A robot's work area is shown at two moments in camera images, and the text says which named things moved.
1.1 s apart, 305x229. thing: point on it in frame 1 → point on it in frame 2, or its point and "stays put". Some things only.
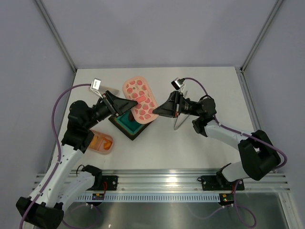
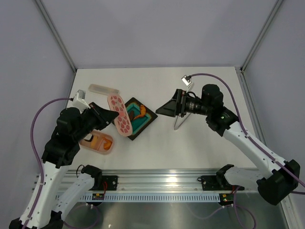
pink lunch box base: [101, 143] stays put
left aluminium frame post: [56, 34] stays put
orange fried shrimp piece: [108, 144] stays put
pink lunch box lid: [137, 89] → [122, 122]
